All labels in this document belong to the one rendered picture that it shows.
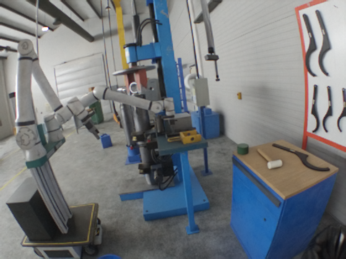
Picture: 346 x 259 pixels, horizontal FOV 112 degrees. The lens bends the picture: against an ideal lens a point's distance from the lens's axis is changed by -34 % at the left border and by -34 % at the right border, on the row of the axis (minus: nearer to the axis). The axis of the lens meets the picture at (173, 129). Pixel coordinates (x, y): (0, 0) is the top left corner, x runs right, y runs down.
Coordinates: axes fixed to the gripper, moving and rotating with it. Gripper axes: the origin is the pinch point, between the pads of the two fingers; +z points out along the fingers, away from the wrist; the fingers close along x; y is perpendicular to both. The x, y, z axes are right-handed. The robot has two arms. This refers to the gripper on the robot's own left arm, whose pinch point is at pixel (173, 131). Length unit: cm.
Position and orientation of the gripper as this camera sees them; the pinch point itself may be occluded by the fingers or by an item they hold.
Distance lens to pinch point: 179.0
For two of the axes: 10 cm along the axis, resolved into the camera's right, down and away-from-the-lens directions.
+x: -1.3, -2.5, 9.6
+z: 1.2, 9.6, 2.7
